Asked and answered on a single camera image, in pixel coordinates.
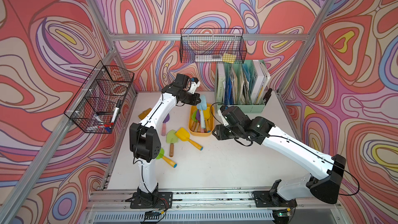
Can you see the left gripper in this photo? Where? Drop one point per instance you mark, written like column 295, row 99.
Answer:
column 193, row 101

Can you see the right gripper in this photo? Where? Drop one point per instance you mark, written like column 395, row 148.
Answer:
column 219, row 129

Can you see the light blue trowel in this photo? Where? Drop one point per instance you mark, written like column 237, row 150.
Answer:
column 201, row 107

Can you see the yellow storage box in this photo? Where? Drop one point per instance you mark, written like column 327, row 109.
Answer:
column 203, row 132

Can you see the yellow shovel yellow handle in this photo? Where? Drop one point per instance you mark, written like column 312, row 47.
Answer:
column 206, row 119

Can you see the purple trowel pink handle front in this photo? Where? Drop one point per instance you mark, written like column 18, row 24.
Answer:
column 198, row 118

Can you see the purple trowel pink handle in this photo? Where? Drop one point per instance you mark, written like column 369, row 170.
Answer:
column 164, row 126
column 198, row 118

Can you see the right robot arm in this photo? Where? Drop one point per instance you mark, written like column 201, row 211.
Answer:
column 324, row 172

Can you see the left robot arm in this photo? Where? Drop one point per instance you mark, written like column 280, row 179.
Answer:
column 144, row 136

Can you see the mint green file organizer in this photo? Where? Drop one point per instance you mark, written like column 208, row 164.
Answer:
column 233, row 86

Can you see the black stapler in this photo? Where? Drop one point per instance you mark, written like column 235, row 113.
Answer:
column 267, row 96

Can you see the yellow sponge in basket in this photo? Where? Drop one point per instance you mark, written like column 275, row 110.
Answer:
column 229, row 58

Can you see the white book in organizer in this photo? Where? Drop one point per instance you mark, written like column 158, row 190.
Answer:
column 261, row 80

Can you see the black white marker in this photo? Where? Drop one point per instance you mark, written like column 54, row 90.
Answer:
column 116, row 111

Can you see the yellow scoop orange handle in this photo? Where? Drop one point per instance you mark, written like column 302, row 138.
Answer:
column 184, row 136

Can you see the light green trowel wooden handle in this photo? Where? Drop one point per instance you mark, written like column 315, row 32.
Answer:
column 172, row 139

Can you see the black wire basket back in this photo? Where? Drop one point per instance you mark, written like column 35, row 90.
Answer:
column 206, row 45

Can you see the black wire basket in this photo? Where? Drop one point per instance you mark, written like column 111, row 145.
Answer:
column 206, row 45
column 92, row 109

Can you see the green trowel yellow handle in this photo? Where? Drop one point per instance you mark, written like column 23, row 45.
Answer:
column 162, row 155

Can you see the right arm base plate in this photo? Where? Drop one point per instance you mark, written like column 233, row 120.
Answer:
column 265, row 199

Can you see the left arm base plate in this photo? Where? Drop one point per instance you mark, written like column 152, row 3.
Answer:
column 142, row 200

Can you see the black wire basket left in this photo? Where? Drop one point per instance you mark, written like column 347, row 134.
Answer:
column 92, row 109

